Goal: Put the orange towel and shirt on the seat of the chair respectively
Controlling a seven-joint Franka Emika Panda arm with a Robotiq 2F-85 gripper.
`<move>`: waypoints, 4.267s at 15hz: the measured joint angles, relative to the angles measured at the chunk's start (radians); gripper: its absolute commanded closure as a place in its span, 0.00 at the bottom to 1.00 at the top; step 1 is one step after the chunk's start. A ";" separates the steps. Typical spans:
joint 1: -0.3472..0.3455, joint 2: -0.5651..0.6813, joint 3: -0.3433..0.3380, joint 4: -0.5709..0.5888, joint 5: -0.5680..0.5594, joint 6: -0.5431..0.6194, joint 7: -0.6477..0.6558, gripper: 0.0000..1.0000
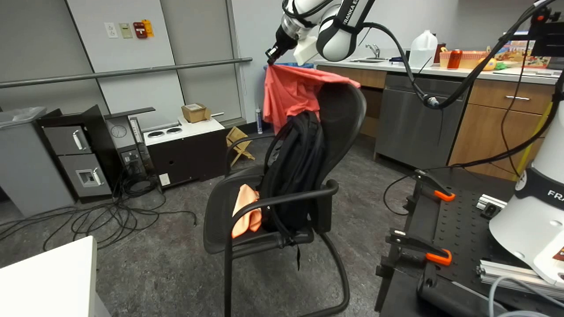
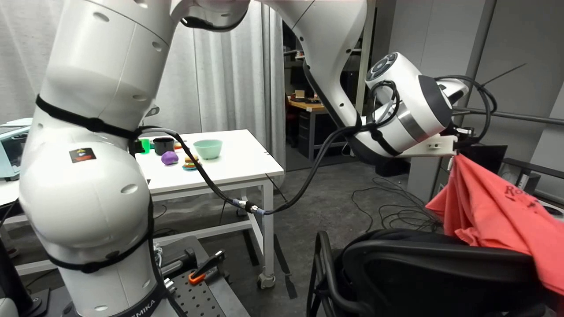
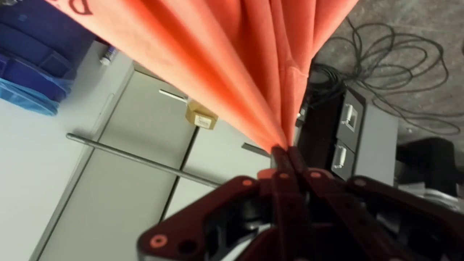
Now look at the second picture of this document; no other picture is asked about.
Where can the purple toy object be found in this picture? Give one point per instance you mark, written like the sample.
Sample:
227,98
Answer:
170,157

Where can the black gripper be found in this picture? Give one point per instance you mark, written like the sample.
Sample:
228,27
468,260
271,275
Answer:
459,112

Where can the white curtain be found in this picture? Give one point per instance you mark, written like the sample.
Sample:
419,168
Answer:
213,89

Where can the black drawer cabinet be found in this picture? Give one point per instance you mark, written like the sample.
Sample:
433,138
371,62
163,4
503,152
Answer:
486,159

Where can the grey cabinet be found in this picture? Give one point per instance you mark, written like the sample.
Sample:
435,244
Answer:
420,177

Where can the black mesh chair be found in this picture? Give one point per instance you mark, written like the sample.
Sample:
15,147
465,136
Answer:
424,275

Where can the black perforated breadboard table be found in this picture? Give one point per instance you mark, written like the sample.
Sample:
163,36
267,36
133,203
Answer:
205,300

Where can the red shirt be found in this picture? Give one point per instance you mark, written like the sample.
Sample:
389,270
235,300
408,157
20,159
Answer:
500,217

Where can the teal bowl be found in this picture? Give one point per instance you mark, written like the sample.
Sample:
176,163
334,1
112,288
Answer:
207,149

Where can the wooden desk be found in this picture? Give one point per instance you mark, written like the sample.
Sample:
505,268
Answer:
309,117

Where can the stacked brown orange discs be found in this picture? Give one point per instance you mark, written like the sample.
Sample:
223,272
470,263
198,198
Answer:
190,164

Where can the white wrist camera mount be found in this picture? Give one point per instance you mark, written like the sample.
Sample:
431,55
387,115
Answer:
435,147

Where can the black cup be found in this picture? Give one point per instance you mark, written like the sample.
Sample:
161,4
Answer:
163,145

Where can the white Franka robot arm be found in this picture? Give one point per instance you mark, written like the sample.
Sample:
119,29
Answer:
89,194

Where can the white table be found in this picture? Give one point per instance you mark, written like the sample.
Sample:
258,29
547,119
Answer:
235,168

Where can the green toy object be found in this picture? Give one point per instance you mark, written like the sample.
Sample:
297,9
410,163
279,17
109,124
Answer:
147,145

